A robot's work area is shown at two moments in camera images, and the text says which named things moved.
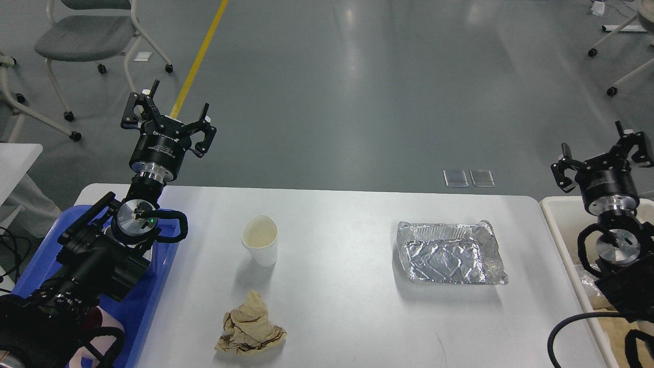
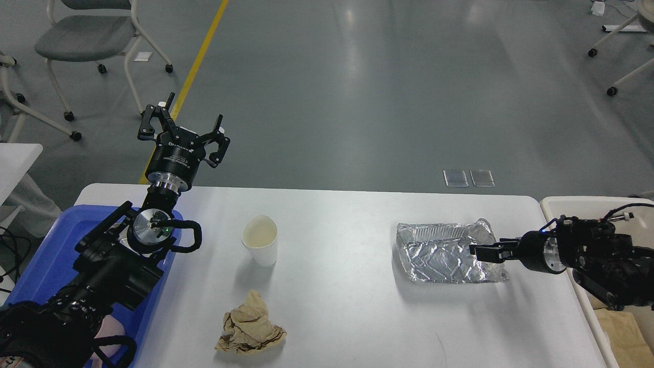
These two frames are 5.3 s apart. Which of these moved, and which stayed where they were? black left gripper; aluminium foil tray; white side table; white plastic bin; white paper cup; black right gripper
Moved: black right gripper; black left gripper
Stayed: white plastic bin; aluminium foil tray; white side table; white paper cup
